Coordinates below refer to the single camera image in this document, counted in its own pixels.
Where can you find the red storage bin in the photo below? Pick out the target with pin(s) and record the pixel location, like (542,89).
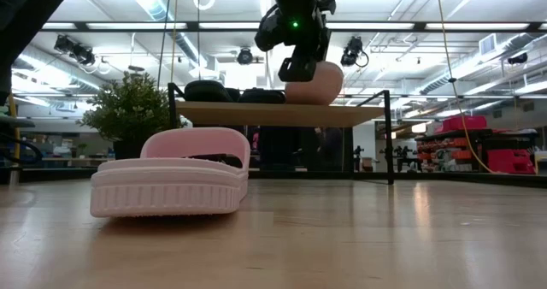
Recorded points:
(510,161)
(461,123)

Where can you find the black ceiling spotlight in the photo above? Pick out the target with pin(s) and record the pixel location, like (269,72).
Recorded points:
(351,51)
(245,56)
(84,56)
(64,44)

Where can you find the pink foam slide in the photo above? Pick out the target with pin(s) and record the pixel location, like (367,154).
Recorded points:
(325,88)
(171,190)

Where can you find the wooden shelf with black frame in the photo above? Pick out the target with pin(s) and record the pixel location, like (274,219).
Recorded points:
(273,114)

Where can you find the green potted plant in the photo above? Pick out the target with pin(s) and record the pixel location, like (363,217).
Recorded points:
(128,109)

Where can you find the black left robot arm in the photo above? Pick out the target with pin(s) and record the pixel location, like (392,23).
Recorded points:
(25,15)

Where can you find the black storage rack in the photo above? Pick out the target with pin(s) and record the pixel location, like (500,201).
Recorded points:
(478,141)

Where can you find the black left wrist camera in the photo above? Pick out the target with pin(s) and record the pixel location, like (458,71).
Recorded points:
(297,70)

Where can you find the black desk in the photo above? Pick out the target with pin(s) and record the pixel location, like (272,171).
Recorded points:
(15,122)

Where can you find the black ceiling light rail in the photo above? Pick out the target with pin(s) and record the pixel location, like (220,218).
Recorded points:
(192,26)

